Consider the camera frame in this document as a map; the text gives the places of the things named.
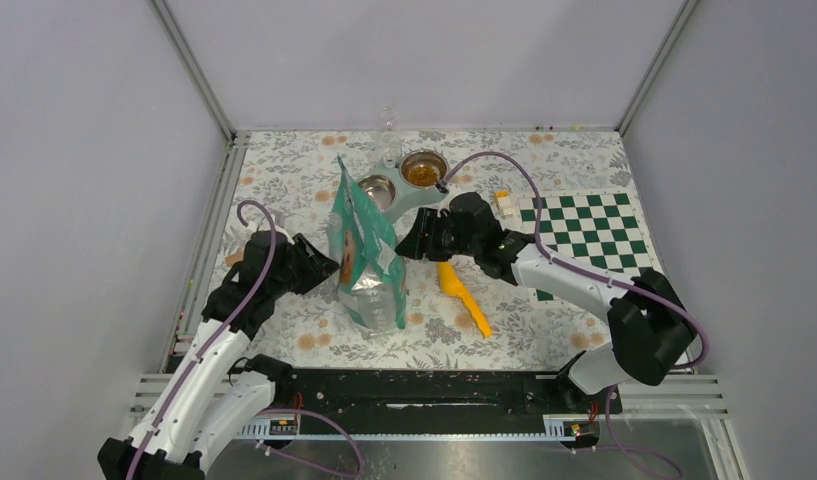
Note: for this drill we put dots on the orange plastic scoop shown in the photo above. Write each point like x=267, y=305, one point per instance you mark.
x=452, y=286

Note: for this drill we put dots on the white yellow toy block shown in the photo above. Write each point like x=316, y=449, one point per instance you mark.
x=505, y=204

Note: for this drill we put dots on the clear water bottle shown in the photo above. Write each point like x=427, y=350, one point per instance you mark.
x=389, y=138

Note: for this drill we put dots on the mint green double bowl stand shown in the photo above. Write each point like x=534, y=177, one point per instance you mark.
x=408, y=197

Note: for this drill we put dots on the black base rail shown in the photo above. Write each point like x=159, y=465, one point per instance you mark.
x=423, y=403

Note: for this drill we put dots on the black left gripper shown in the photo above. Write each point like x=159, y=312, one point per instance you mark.
x=319, y=266

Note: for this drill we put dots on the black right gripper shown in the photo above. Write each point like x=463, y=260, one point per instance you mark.
x=426, y=222

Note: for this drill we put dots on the steel bowl with kibble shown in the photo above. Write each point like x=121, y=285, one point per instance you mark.
x=423, y=168

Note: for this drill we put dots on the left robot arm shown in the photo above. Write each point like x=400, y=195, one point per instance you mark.
x=185, y=429

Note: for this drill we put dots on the green pet food bag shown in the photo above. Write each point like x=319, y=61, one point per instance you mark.
x=370, y=281

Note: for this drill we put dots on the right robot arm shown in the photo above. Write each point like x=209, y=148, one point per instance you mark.
x=649, y=329

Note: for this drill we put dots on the green white checkerboard mat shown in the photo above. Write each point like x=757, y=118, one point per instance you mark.
x=606, y=228

